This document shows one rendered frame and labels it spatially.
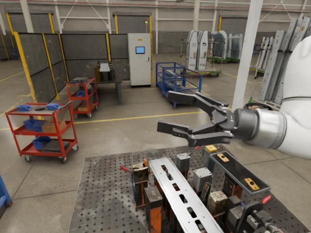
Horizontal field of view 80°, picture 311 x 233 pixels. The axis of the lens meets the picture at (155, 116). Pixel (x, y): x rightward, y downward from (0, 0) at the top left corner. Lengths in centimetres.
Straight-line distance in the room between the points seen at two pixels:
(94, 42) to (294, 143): 788
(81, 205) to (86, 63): 696
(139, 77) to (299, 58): 705
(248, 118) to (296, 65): 17
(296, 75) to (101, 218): 143
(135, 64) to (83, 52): 215
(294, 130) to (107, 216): 136
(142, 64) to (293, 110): 703
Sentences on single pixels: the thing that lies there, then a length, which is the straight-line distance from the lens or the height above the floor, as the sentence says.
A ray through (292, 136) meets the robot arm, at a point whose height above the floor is 172.
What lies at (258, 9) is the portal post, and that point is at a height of 238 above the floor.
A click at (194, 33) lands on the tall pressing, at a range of 963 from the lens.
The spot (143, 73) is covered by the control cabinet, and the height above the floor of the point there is 55.
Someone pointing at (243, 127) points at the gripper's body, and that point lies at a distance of 46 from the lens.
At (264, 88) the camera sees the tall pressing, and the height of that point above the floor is 67.
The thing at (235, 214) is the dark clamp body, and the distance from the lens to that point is 115.
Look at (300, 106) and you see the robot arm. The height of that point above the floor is 178.
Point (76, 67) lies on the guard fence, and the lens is 831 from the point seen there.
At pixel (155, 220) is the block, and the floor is 86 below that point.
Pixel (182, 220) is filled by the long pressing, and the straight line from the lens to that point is 116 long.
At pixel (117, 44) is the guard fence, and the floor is 161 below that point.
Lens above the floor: 192
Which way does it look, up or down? 24 degrees down
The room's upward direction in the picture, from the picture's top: straight up
